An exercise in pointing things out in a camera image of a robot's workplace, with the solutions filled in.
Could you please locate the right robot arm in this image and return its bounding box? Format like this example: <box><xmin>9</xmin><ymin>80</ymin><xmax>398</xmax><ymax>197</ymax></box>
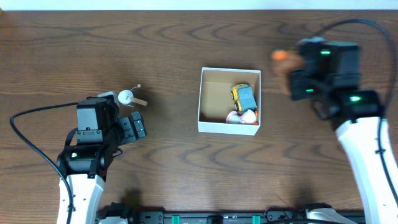
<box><xmin>289</xmin><ymin>37</ymin><xmax>397</xmax><ymax>223</ymax></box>

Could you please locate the left black cable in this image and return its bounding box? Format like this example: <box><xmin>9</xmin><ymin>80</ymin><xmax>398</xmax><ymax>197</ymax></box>
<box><xmin>9</xmin><ymin>101</ymin><xmax>80</xmax><ymax>224</ymax></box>

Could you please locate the right black cable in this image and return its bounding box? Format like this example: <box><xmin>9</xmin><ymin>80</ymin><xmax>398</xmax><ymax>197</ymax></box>
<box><xmin>310</xmin><ymin>18</ymin><xmax>398</xmax><ymax>206</ymax></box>

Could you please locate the white cardboard box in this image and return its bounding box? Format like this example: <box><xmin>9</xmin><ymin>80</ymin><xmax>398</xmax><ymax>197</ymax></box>
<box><xmin>197</xmin><ymin>67</ymin><xmax>261</xmax><ymax>136</ymax></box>

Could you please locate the pink duck toy with hat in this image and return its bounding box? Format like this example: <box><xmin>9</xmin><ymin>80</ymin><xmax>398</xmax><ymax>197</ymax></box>
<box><xmin>226</xmin><ymin>110</ymin><xmax>259</xmax><ymax>125</ymax></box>

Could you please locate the brown plush toy orange top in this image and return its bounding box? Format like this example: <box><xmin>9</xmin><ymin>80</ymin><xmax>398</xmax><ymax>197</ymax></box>
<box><xmin>271</xmin><ymin>50</ymin><xmax>304</xmax><ymax>95</ymax></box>

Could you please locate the yellow grey toy truck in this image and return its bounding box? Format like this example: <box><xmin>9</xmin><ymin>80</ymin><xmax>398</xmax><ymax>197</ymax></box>
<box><xmin>231</xmin><ymin>83</ymin><xmax>257</xmax><ymax>113</ymax></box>

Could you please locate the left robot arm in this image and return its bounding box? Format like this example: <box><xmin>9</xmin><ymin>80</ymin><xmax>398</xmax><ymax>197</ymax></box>
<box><xmin>57</xmin><ymin>96</ymin><xmax>147</xmax><ymax>223</ymax></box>

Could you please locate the black cable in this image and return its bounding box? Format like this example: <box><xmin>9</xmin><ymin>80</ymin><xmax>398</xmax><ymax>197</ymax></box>
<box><xmin>9</xmin><ymin>101</ymin><xmax>80</xmax><ymax>224</ymax></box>
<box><xmin>310</xmin><ymin>18</ymin><xmax>398</xmax><ymax>206</ymax></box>

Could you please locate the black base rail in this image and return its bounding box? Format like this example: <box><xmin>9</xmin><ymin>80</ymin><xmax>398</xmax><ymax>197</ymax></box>
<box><xmin>99</xmin><ymin>202</ymin><xmax>364</xmax><ymax>224</ymax></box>

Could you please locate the white drum toy wooden handle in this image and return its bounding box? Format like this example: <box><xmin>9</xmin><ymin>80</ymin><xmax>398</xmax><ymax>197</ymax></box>
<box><xmin>118</xmin><ymin>84</ymin><xmax>147</xmax><ymax>107</ymax></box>

